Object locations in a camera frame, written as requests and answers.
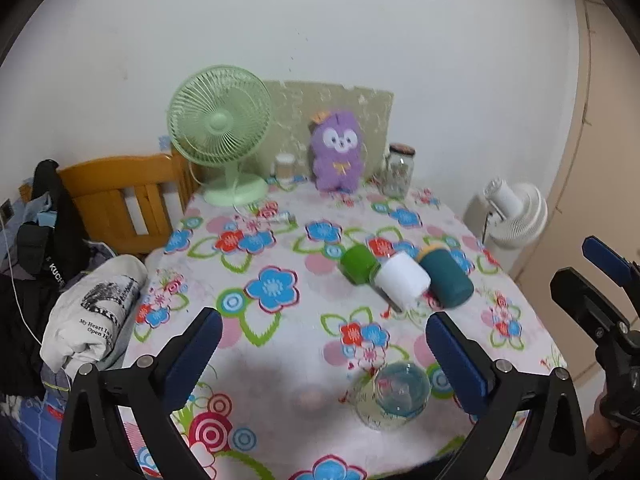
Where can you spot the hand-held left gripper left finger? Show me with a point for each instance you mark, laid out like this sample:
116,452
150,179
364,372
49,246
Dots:
195,355

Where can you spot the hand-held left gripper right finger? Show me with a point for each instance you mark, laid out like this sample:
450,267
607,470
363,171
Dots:
457,355

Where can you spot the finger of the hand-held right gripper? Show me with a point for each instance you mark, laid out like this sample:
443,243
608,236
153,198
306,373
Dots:
607,260
582,295

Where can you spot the clear glass cup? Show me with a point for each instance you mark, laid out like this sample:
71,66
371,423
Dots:
395,395

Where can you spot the teal cup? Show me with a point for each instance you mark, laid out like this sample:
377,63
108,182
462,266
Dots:
446,280

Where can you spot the white cup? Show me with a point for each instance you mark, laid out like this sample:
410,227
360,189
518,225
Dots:
402,280

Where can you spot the green cup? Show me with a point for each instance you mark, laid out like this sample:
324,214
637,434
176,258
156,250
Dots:
357,262

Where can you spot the person's right hand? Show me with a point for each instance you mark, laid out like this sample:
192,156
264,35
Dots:
599,427

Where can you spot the beige door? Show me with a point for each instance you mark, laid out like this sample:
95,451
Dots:
595,160

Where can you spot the white fan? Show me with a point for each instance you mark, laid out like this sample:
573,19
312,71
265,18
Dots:
515,215

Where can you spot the floral tablecloth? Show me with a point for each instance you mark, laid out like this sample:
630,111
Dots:
300,320

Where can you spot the white printed t-shirt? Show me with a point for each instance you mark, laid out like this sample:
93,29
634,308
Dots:
92,310

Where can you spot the small silver tube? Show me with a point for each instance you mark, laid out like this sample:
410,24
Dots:
280,218

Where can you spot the blue checked bed sheet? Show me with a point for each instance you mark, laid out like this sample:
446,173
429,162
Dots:
35,425

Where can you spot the wooden bed headboard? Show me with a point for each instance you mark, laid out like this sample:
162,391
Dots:
125,195

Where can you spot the black clothing pile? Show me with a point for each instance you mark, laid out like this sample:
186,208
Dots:
55,225

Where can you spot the glass jar with brown lid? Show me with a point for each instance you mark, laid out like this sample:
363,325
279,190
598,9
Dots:
398,170

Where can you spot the small white jar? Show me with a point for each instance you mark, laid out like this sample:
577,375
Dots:
285,166

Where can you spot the green desk fan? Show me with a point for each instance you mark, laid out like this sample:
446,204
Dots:
220,125

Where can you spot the purple plush toy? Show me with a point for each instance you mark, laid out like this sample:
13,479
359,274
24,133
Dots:
337,152

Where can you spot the beige board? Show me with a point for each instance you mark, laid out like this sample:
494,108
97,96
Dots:
372,120

